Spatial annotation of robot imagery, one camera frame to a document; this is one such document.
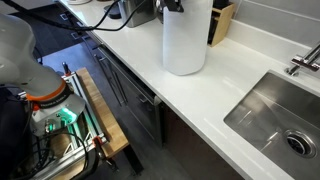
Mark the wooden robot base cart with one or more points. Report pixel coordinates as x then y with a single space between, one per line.
95 122

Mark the white paper towel roll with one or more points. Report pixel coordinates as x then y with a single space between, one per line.
185 37

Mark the chrome sink faucet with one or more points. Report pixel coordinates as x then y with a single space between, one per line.
308 61

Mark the silver countertop trash bin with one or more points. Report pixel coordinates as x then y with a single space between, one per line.
137 12

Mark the bamboo coffee pod organizer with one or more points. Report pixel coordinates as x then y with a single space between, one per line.
222 12

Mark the stainless dishwasher front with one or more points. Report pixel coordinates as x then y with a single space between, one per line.
131 91

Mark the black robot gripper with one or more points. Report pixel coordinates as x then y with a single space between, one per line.
171 5

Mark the stainless steel sink basin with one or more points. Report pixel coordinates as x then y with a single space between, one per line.
282 121

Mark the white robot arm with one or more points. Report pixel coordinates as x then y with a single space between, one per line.
55 105

